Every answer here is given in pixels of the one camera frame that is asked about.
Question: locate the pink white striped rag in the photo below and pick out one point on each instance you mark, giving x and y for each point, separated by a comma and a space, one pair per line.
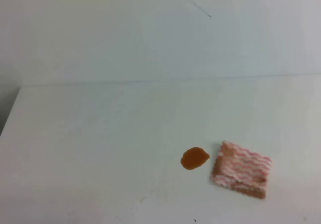
241, 170

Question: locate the brown coffee stain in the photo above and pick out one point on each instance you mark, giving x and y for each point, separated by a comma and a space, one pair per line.
194, 158

